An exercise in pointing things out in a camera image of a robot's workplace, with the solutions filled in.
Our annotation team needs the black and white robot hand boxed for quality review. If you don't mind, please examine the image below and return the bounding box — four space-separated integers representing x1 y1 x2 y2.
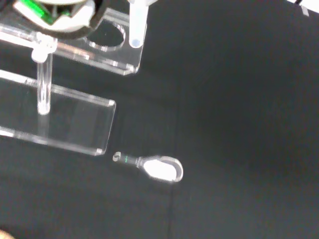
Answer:
0 0 106 41

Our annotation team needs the clear acrylic funnel stand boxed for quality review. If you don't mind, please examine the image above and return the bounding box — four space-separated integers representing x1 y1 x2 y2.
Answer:
0 7 147 157

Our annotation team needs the clear glass weighing funnel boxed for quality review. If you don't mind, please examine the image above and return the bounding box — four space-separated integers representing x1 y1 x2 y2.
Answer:
112 152 184 184

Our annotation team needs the black bench cloth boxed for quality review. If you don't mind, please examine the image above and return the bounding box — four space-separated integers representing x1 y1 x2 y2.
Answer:
0 0 319 239

